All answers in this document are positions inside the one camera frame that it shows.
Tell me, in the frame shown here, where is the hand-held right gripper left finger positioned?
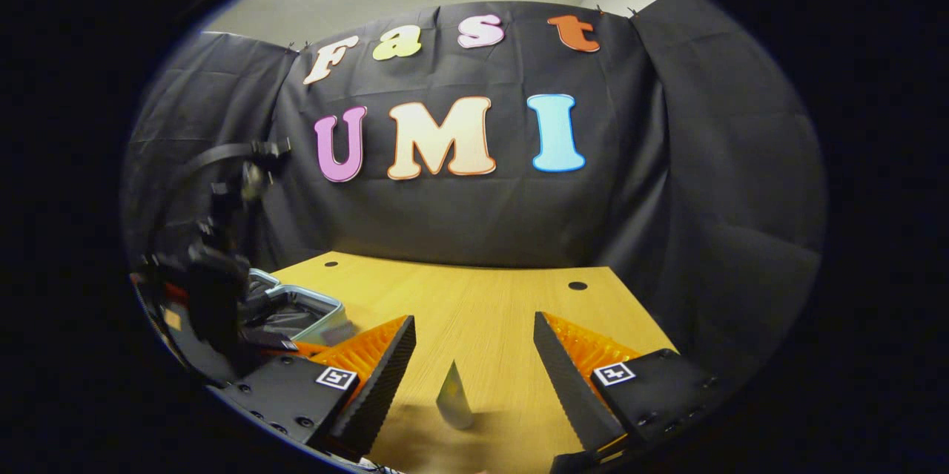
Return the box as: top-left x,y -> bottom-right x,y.
211,315 -> 417,462

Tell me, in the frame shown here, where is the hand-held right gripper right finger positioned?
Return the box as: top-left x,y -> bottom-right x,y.
533,311 -> 718,460

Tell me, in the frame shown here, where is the light blue suitcase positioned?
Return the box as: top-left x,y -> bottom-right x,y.
241,266 -> 358,350

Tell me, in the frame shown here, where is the pale green skincare tube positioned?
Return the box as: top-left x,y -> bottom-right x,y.
435,359 -> 476,431

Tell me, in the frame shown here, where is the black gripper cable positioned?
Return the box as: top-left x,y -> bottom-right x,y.
167,137 -> 292,189

